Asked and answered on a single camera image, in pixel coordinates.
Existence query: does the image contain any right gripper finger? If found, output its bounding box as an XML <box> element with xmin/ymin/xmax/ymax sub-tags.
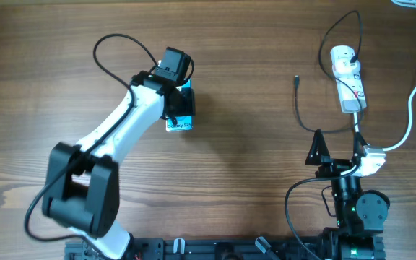
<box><xmin>352</xmin><ymin>132</ymin><xmax>367</xmax><ymax>163</ymax></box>
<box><xmin>305</xmin><ymin>129</ymin><xmax>330</xmax><ymax>165</ymax></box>

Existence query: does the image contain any Galaxy S25 smartphone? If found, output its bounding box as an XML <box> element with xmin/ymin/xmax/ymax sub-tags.
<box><xmin>166</xmin><ymin>80</ymin><xmax>193</xmax><ymax>132</ymax></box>

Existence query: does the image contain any black USB charging cable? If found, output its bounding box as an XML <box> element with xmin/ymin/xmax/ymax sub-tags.
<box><xmin>293</xmin><ymin>10</ymin><xmax>365</xmax><ymax>134</ymax></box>

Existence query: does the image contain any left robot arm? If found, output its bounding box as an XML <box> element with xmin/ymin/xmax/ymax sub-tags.
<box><xmin>41</xmin><ymin>47</ymin><xmax>195</xmax><ymax>259</ymax></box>

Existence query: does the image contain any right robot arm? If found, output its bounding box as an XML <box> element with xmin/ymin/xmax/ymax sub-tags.
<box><xmin>305</xmin><ymin>130</ymin><xmax>390</xmax><ymax>260</ymax></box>

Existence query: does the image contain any white USB charger plug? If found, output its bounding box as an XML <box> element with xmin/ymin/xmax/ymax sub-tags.
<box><xmin>332</xmin><ymin>58</ymin><xmax>360</xmax><ymax>78</ymax></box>

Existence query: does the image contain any white power strip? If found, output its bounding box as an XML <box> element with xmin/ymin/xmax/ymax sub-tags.
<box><xmin>330</xmin><ymin>45</ymin><xmax>367</xmax><ymax>113</ymax></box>

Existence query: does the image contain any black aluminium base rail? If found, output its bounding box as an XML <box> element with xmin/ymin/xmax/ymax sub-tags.
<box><xmin>64</xmin><ymin>236</ymin><xmax>386</xmax><ymax>260</ymax></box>

